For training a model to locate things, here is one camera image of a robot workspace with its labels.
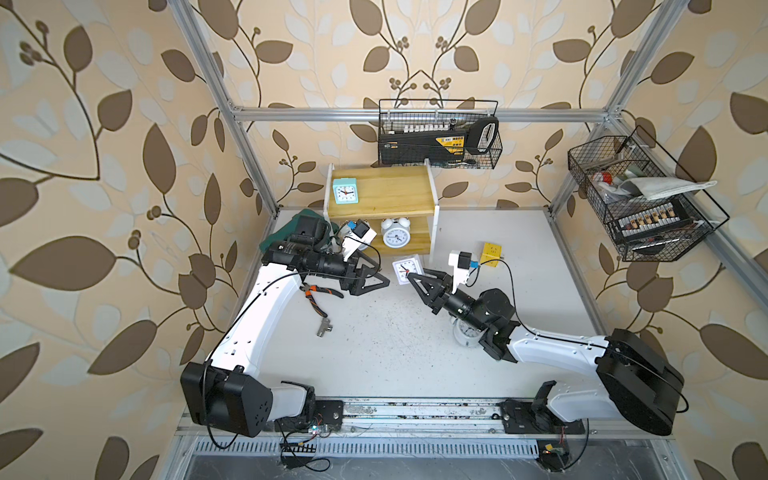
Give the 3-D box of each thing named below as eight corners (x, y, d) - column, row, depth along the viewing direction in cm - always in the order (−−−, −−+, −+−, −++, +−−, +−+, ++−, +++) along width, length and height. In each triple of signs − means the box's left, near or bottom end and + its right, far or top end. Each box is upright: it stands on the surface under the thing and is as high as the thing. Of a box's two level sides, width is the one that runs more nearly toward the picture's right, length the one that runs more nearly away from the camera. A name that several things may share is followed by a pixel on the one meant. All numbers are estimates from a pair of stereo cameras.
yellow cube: (479, 262, 105) (482, 254, 102) (482, 248, 109) (485, 240, 106) (497, 268, 104) (500, 260, 100) (499, 253, 108) (503, 245, 104)
